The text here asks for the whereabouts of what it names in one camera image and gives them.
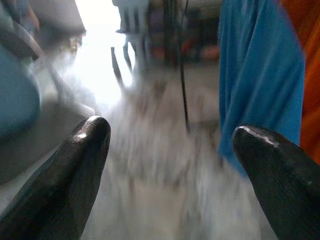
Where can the white child chair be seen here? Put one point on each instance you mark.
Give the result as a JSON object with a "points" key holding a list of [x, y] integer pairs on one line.
{"points": [[132, 25]]}

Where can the black drying rack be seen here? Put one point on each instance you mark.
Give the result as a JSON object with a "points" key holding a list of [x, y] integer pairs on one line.
{"points": [[170, 25]]}

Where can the blue garment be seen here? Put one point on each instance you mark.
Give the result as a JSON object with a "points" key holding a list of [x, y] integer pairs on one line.
{"points": [[260, 75]]}

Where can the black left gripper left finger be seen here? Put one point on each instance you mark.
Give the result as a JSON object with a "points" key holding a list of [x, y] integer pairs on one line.
{"points": [[62, 175]]}

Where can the orange garment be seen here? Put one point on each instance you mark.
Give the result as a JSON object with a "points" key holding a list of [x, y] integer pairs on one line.
{"points": [[312, 75]]}

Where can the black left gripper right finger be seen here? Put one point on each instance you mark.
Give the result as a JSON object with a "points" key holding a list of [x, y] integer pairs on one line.
{"points": [[282, 180]]}

